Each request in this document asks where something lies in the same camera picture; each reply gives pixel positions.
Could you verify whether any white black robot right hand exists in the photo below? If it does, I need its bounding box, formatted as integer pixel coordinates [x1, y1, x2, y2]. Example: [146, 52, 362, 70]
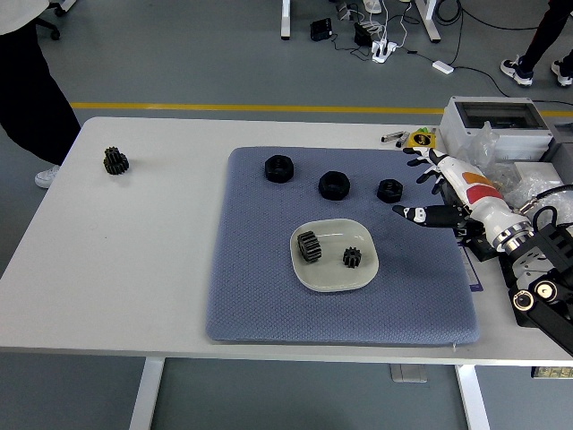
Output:
[392, 146, 528, 245]

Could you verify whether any small black gear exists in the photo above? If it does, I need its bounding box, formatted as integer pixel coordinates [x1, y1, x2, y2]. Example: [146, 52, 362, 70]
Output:
[342, 246, 363, 270]

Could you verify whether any large black gear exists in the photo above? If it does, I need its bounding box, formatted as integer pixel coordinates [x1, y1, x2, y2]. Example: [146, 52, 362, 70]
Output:
[296, 229, 323, 264]

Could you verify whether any small black hex nut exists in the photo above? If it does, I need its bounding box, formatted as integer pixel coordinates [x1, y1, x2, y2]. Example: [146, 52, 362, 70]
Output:
[376, 178, 406, 204]

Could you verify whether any medium black hex nut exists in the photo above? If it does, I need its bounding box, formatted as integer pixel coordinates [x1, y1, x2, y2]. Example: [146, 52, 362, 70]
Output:
[318, 170, 350, 201]

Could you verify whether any grey table control box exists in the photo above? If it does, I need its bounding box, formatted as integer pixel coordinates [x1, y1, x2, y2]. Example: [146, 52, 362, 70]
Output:
[389, 363, 429, 383]

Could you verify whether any black charger box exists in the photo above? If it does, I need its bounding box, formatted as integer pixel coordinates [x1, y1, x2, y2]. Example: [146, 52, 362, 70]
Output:
[353, 21, 373, 47]

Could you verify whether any large black hex nut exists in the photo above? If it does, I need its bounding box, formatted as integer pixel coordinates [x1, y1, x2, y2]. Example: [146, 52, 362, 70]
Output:
[262, 154, 295, 184]

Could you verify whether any clear plastic bag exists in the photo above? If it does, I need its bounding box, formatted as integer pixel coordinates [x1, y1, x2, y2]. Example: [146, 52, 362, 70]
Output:
[451, 120, 505, 185]

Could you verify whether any clear bag of small parts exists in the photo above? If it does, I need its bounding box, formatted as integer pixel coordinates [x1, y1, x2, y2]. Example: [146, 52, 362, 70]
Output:
[503, 169, 572, 211]

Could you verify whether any yellow black tape measure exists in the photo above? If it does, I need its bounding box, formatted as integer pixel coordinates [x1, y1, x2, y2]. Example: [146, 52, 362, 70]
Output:
[406, 127, 438, 150]

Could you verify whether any purple-edged paper sheet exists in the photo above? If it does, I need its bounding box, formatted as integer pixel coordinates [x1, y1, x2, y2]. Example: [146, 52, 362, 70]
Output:
[458, 241, 484, 292]

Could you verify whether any person in dark trousers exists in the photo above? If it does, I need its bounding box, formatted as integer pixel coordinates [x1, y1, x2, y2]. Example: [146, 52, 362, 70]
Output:
[500, 0, 573, 88]

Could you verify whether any white square dish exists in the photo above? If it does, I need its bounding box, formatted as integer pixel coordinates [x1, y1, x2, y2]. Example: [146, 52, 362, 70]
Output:
[289, 218, 381, 293]

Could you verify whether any white power strip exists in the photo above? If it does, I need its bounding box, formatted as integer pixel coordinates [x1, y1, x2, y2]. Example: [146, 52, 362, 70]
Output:
[371, 39, 400, 64]

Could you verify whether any white desk leg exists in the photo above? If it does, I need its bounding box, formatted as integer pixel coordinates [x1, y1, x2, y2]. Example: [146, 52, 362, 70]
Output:
[414, 0, 442, 44]
[280, 0, 293, 41]

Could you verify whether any white table leg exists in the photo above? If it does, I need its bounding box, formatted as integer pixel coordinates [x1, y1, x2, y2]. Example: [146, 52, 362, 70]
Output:
[128, 357, 166, 430]
[455, 365, 492, 430]

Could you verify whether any black power adapter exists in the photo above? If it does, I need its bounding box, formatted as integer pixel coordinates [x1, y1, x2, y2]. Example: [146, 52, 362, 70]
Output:
[310, 18, 335, 42]

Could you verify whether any blue-grey textured mat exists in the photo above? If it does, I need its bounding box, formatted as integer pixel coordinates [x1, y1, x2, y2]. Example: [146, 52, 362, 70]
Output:
[204, 146, 482, 346]

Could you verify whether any white table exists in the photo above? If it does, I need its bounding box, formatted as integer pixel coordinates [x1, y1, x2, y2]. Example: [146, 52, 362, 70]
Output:
[0, 116, 573, 362]

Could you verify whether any black double stepped gear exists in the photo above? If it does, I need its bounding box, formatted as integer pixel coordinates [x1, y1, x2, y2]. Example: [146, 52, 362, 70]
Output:
[103, 146, 130, 176]

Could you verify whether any black office chair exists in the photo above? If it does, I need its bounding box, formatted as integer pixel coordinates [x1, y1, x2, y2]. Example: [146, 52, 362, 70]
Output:
[34, 0, 77, 41]

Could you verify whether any person with white shoes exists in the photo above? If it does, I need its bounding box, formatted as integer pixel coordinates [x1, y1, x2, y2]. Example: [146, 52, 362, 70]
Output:
[0, 0, 82, 189]

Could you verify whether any grey electrical enclosure box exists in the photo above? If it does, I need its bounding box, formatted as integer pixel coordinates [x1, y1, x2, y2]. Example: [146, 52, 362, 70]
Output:
[438, 96, 556, 162]

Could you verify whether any black floor cable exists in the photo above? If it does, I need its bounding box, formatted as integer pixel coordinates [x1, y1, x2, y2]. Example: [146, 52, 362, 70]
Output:
[451, 65, 573, 108]

